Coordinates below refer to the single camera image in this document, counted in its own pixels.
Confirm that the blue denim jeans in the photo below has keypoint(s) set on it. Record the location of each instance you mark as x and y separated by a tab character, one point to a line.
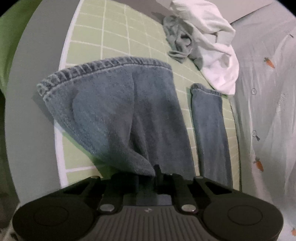
151	133

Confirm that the grey t-shirt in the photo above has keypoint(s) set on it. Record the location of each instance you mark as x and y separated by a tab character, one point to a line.
179	36

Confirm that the light blue carrot-print sheet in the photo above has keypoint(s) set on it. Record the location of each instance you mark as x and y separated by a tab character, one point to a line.
264	108

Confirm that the white rounded board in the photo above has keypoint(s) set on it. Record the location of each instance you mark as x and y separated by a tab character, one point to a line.
217	7

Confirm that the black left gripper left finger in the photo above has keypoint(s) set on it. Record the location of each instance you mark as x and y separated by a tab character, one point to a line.
124	189

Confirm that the white shirt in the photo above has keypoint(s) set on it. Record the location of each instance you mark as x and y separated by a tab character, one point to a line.
211	36

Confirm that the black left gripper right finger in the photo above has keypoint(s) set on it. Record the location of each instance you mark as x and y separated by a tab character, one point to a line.
177	188

